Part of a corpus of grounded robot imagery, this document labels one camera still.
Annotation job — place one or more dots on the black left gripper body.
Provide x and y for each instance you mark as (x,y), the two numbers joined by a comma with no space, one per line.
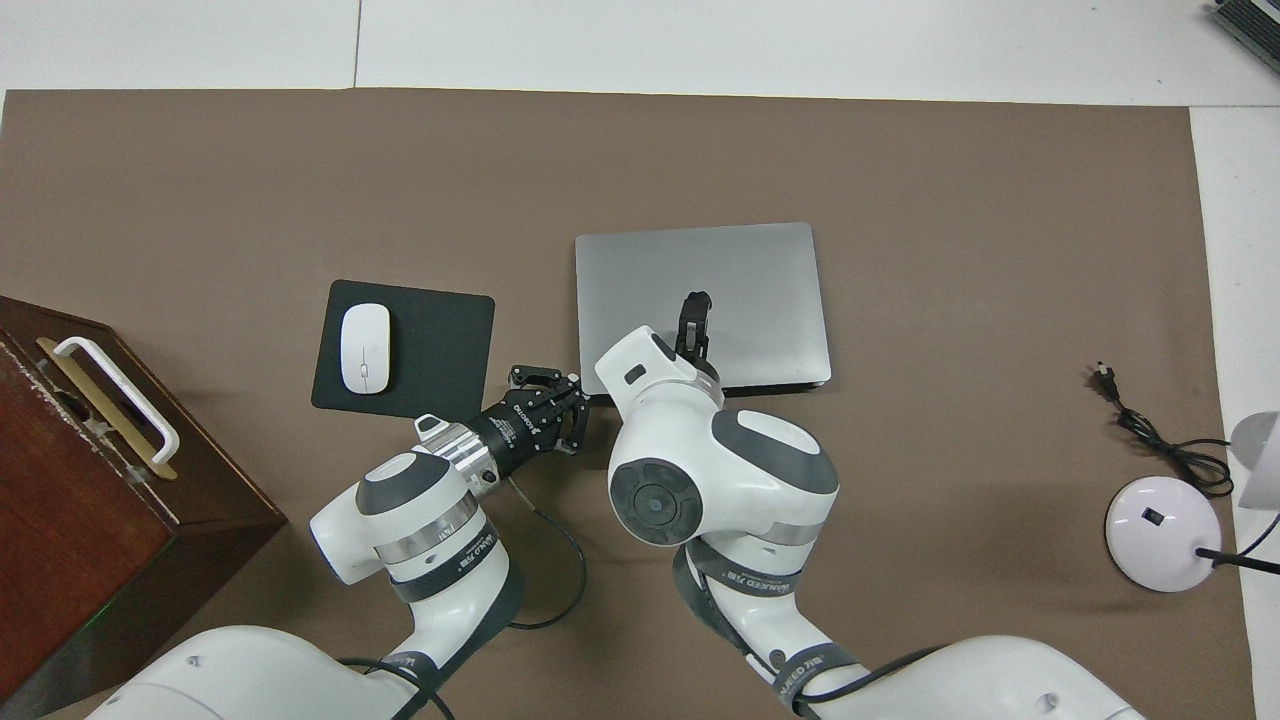
(515,432)

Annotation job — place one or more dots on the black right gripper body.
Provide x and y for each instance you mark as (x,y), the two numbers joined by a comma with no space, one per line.
(700,358)

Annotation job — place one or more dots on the grey Apple laptop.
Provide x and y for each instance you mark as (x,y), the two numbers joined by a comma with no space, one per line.
(760,280)

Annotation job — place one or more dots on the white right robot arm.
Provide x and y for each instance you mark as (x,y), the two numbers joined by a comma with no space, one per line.
(720,470)

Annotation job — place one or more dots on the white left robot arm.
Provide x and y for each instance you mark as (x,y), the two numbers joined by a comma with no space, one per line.
(420,530)

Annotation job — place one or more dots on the black mouse pad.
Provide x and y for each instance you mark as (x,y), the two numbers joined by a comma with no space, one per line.
(440,340)

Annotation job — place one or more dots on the white computer mouse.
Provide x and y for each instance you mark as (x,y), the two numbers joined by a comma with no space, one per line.
(365,350)

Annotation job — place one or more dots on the large brown table mat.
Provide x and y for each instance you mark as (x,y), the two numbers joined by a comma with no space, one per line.
(900,200)

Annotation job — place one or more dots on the dark brown wooden box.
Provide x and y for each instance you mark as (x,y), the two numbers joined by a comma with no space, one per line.
(80,540)

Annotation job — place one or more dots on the white desk lamp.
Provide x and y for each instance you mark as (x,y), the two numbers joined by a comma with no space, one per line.
(1160,540)

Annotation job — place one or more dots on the grey ribbed device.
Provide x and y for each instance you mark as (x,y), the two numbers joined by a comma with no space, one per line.
(1250,25)

